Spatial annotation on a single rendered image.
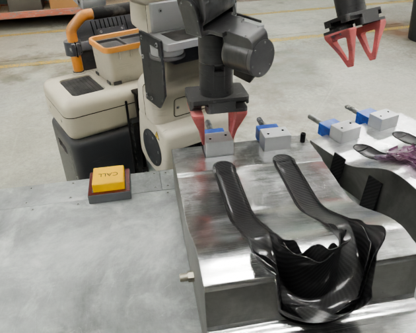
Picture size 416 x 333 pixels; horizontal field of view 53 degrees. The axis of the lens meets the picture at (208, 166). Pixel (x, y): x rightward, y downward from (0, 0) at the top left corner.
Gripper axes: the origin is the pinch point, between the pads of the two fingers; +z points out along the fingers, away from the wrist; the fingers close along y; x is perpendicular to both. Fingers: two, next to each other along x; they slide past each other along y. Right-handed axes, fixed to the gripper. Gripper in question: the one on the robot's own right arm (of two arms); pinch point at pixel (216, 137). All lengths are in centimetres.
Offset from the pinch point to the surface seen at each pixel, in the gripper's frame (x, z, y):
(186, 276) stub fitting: -25.8, 6.7, -9.7
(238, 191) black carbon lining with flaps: -12.9, 3.0, 0.8
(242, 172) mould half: -8.6, 2.5, 2.6
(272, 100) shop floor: 206, 92, 83
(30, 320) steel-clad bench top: -25.1, 11.1, -31.7
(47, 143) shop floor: 176, 91, -73
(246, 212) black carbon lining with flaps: -18.1, 3.2, 0.9
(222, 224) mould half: -21.6, 1.8, -3.7
